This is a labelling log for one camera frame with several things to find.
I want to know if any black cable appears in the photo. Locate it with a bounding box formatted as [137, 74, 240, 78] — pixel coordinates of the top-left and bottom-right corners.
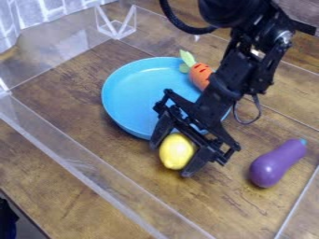
[158, 0, 218, 35]

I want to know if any blue round tray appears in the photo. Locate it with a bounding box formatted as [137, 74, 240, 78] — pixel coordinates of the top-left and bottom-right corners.
[101, 56, 232, 141]

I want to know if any purple toy eggplant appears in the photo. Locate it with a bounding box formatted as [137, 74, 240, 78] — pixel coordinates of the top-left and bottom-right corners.
[249, 138, 306, 188]

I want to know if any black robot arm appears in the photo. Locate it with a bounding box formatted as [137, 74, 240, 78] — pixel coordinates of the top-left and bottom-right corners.
[149, 0, 301, 177]

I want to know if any clear acrylic enclosure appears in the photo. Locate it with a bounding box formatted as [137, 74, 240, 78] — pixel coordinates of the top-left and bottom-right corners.
[0, 0, 319, 239]

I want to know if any yellow toy lemon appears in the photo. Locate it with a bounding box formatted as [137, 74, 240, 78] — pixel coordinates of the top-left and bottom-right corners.
[158, 133, 197, 170]

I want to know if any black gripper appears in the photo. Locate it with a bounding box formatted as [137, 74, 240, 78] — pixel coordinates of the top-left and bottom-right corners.
[149, 74, 240, 177]

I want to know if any orange toy carrot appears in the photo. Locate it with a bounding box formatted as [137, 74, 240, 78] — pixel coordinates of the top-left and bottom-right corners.
[178, 49, 213, 91]

